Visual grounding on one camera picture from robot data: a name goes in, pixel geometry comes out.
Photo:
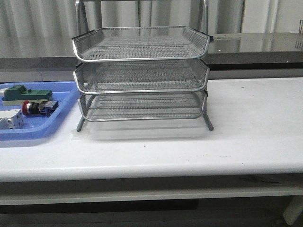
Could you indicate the red emergency stop button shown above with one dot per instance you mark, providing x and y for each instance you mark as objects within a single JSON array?
[{"x": 45, "y": 108}]

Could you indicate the blue plastic tray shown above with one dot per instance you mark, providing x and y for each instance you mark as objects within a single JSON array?
[{"x": 36, "y": 127}]

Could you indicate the green electrical module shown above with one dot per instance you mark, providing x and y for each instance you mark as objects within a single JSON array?
[{"x": 17, "y": 94}]

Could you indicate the grey stone counter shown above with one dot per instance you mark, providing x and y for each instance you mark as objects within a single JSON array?
[{"x": 230, "y": 56}]

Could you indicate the white circuit breaker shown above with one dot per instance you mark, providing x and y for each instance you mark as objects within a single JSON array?
[{"x": 11, "y": 119}]

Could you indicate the white table leg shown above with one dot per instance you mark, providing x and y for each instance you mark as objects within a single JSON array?
[{"x": 293, "y": 210}]

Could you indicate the small metal pins stand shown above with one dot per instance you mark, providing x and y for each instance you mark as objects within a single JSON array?
[{"x": 300, "y": 30}]

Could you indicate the grey metal rack frame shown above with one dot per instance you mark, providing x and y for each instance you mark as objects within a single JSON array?
[{"x": 202, "y": 22}]

